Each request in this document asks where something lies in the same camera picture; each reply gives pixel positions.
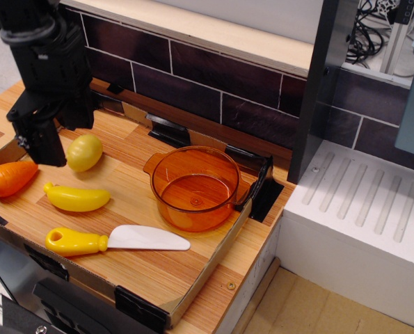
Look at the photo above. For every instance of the white ridged drain board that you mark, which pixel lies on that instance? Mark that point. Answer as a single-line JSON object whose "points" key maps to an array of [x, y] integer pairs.
{"points": [[357, 198]]}

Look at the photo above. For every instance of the brass screw in table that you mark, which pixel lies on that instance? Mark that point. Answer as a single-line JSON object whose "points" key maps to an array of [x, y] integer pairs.
{"points": [[231, 285]]}

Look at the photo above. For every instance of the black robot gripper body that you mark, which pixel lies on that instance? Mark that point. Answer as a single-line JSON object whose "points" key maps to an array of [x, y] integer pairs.
{"points": [[54, 67]]}

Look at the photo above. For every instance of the yellow-handled white toy knife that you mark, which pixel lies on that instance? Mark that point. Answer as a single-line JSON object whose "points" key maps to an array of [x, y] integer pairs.
{"points": [[68, 243]]}

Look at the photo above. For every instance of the yellow-green toy potato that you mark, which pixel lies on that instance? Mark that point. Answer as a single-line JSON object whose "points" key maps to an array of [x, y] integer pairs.
{"points": [[84, 152]]}

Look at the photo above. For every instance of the dark grey vertical post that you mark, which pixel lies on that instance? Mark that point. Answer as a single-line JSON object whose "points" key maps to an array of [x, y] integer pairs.
{"points": [[329, 54]]}

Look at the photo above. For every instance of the orange toy carrot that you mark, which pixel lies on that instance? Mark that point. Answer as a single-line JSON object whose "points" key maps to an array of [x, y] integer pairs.
{"points": [[15, 175]]}

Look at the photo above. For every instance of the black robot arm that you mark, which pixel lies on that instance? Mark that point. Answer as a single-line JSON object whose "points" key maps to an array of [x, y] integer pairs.
{"points": [[21, 16]]}

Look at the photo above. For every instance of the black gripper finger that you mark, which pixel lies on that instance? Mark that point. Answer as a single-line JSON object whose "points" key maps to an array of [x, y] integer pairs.
{"points": [[78, 111], [40, 139]]}

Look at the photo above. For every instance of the yellow toy banana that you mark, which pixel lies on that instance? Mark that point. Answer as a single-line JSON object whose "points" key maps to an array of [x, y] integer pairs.
{"points": [[75, 199]]}

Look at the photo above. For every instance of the orange transparent plastic pot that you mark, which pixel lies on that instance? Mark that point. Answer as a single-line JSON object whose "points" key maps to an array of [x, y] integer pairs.
{"points": [[197, 187]]}

